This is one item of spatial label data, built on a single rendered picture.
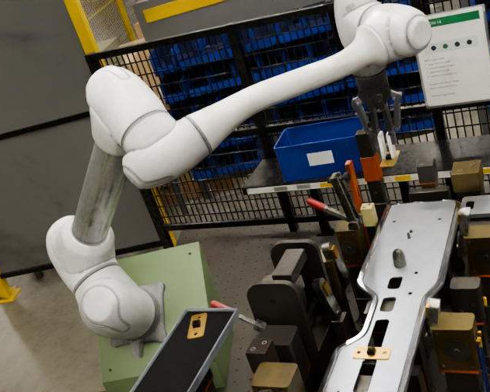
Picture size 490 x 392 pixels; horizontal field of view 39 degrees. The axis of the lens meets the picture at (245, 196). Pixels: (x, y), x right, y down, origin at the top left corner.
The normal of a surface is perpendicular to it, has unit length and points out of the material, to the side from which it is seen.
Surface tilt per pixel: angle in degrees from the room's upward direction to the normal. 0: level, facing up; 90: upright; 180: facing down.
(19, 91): 90
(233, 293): 0
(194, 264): 47
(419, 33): 88
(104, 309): 52
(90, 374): 0
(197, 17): 90
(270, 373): 0
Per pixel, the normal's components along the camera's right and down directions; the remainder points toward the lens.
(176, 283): -0.25, -0.25
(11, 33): -0.11, 0.47
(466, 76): -0.37, 0.51
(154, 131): 0.04, -0.28
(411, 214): -0.29, -0.86
